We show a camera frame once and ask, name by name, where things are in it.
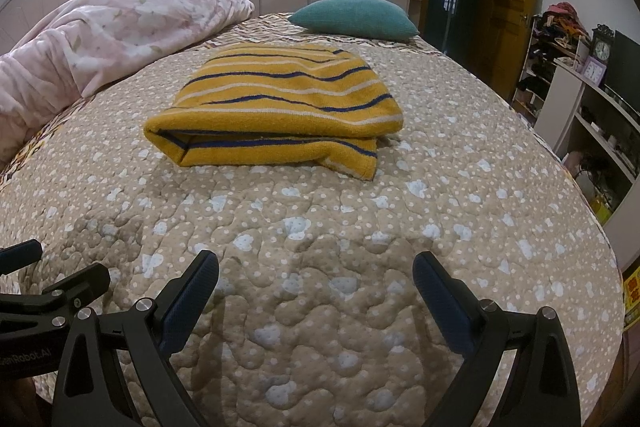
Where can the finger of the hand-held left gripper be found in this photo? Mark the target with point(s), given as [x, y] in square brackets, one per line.
[80, 284]
[20, 257]

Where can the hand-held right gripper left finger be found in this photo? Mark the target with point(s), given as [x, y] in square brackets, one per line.
[192, 302]

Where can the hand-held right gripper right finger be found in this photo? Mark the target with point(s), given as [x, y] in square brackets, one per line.
[440, 302]

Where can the yellow striped sweater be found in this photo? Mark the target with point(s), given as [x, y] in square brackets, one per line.
[280, 107]

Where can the person's left forearm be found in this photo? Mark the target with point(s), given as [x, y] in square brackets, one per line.
[20, 402]

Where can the pile of clothes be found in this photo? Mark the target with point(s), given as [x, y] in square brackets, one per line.
[562, 19]

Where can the beige dotted quilt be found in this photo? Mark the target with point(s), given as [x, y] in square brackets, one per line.
[325, 232]

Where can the yellow red sign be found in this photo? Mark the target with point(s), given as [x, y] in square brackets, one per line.
[632, 297]

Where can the white shelf unit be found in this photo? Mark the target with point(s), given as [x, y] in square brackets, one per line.
[560, 102]

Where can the pink floral duvet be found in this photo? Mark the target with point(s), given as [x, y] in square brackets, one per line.
[100, 37]

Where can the purple clock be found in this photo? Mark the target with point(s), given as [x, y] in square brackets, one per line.
[595, 72]

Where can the zigzag patterned bedsheet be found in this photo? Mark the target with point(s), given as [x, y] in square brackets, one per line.
[260, 29]

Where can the teal pillow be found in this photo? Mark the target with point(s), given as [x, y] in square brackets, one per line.
[350, 17]

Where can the black television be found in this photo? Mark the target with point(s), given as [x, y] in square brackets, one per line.
[625, 67]

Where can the black ornate clock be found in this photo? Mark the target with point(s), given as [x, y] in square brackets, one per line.
[602, 47]

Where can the yellow wooden door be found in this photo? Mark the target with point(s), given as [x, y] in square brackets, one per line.
[512, 7]

